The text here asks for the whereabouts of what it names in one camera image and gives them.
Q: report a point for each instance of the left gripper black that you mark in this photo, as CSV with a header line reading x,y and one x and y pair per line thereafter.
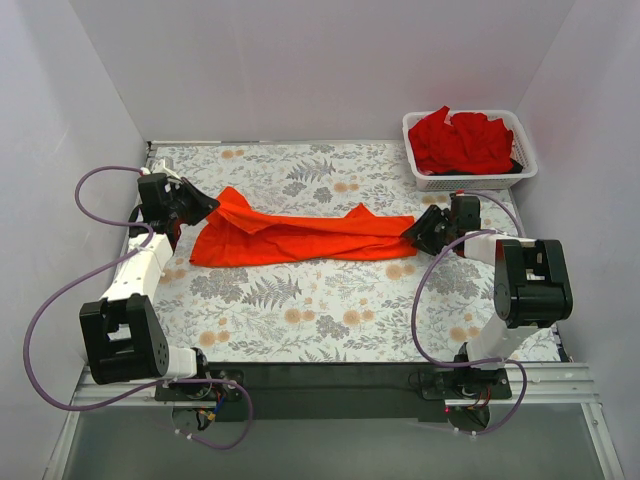
x,y
186,203

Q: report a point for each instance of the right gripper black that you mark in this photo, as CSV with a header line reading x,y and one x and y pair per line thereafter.
x,y
435,230

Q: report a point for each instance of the orange t shirt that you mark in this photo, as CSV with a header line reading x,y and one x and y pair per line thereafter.
x,y
236,235

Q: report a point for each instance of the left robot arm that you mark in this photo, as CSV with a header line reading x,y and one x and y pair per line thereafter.
x,y
123,337

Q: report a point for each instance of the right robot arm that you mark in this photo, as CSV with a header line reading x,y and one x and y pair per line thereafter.
x,y
531,286

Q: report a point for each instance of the red shirts pile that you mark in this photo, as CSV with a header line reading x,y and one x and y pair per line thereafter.
x,y
463,141

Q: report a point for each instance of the white plastic basket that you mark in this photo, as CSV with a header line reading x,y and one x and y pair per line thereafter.
x,y
522,152

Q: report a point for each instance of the black garment in basket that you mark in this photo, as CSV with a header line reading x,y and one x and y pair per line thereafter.
x,y
515,168

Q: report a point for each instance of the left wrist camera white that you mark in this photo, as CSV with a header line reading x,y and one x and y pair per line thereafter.
x,y
160,166

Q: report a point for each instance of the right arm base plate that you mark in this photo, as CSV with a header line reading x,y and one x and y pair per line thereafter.
x,y
432,383

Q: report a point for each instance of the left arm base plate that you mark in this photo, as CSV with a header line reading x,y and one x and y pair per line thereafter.
x,y
203,391

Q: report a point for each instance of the aluminium frame rail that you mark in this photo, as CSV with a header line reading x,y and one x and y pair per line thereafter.
x,y
536,383

